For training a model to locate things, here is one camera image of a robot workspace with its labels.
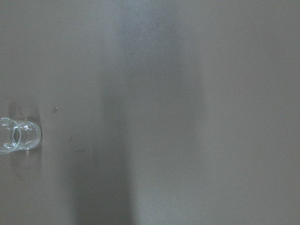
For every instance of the clear glass shaker cup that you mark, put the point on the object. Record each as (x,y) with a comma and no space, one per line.
(18,135)

